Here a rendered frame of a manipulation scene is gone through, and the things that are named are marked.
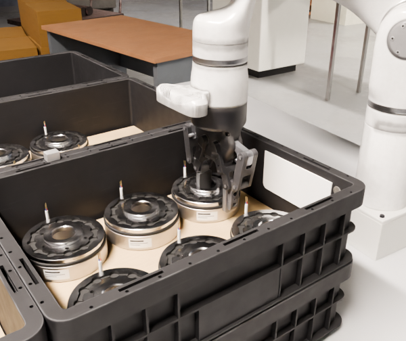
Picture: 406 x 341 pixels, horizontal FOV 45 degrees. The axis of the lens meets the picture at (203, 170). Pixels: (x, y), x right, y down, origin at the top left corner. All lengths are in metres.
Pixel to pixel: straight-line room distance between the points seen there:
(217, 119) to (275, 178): 0.15
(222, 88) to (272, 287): 0.24
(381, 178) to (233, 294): 0.41
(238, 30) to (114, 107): 0.49
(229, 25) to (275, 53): 3.86
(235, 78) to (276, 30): 3.81
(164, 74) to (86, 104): 1.50
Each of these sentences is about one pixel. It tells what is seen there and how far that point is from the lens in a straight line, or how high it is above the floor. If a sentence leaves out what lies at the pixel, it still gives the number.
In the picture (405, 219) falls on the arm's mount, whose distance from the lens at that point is 0.90.
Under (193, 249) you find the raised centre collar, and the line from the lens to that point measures 0.59.
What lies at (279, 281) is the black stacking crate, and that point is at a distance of 0.57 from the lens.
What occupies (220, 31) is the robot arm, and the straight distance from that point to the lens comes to 0.60.
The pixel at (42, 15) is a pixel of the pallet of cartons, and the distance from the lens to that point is 4.00.
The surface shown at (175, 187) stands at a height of 0.86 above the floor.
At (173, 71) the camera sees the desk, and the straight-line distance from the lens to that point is 2.52.
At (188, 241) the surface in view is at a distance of 0.61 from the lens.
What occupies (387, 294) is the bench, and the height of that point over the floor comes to 0.70.
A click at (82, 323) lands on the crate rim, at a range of 0.43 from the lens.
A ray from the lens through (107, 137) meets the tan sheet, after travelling 1.01.
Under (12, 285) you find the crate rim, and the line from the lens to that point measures 0.49.
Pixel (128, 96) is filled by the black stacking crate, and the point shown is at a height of 0.89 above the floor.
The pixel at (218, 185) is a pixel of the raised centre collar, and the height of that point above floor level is 0.87.
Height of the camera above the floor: 1.21
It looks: 26 degrees down
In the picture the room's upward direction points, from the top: straight up
